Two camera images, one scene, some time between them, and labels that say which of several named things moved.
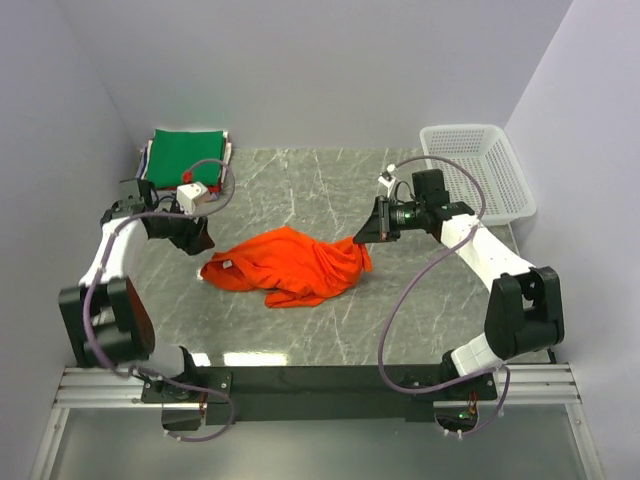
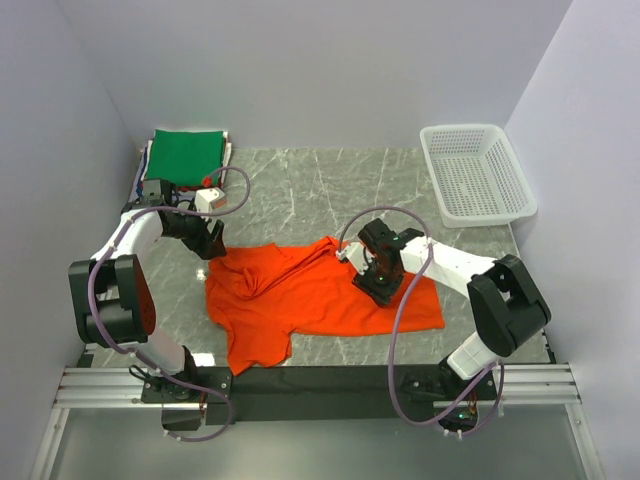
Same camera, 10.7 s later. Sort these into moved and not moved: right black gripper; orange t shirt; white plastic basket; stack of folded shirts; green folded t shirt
Moved: orange t shirt; right black gripper
Not moved: stack of folded shirts; white plastic basket; green folded t shirt
